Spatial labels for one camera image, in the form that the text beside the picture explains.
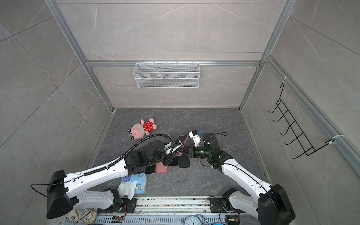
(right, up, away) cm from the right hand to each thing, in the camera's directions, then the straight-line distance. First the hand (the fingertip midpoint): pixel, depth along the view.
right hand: (181, 151), depth 74 cm
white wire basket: (-11, +50, +27) cm, 58 cm away
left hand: (-2, +2, -1) cm, 3 cm away
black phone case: (+1, -10, +16) cm, 18 cm away
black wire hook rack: (+52, +5, -18) cm, 56 cm away
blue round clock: (+6, -32, -8) cm, 33 cm away
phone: (+1, +6, +4) cm, 7 cm away
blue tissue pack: (-26, -18, +1) cm, 32 cm away
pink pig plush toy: (-31, +9, +23) cm, 40 cm away
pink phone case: (-13, -14, +12) cm, 22 cm away
